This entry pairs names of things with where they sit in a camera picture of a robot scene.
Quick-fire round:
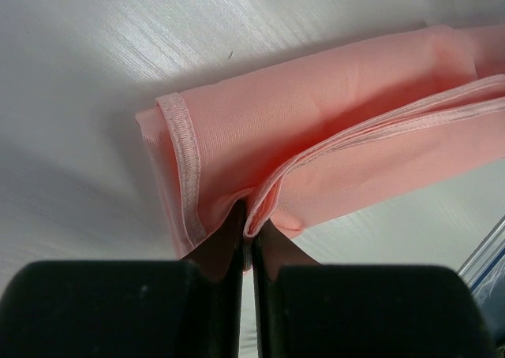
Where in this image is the aluminium front rail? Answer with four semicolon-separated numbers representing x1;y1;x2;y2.
458;218;504;305

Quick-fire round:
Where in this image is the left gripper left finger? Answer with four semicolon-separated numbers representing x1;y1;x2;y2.
1;202;245;357

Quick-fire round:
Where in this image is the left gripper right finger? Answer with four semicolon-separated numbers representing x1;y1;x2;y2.
252;223;496;358

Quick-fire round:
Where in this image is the pink satin napkin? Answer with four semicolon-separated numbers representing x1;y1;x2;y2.
136;25;504;257

